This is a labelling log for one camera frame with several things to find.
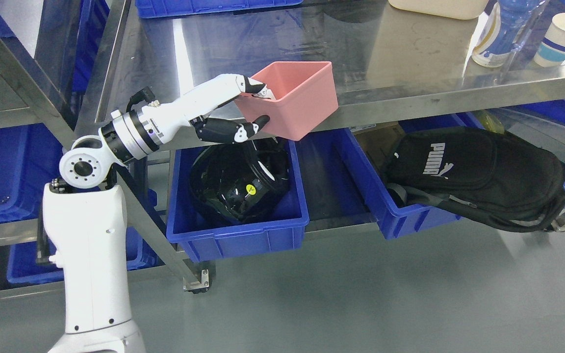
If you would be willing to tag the black glossy helmet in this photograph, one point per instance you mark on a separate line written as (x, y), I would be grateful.
(240, 183)

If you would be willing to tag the blue bin left shelf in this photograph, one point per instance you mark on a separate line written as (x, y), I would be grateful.
(29, 157)

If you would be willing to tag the blue bin with backpack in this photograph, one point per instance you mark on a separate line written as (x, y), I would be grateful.
(393, 219)

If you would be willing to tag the blue bin lower left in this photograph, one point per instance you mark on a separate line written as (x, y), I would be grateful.
(32, 262)

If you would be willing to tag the black Puma backpack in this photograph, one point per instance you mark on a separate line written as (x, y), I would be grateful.
(497, 179)

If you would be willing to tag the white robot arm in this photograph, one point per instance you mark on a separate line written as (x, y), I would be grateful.
(98, 315)

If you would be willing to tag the steel shelf rack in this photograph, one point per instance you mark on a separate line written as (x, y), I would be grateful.
(37, 49)

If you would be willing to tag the stainless steel cart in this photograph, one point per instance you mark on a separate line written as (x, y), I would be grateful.
(388, 64)

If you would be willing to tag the blue bin with helmet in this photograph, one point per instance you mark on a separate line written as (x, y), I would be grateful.
(282, 230)

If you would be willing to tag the white blue paper cup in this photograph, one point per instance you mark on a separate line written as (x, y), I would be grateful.
(551, 51)

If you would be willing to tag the pink plastic storage box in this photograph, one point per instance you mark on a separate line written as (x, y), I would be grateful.
(305, 96)

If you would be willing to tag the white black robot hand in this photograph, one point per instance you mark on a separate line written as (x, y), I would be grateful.
(193, 109)

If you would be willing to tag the white blue plastic bottle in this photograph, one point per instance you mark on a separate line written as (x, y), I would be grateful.
(506, 21)

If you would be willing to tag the brown cardboard box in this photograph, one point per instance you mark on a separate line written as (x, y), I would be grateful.
(377, 141)

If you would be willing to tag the beige plastic container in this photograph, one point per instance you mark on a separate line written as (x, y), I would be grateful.
(453, 9)

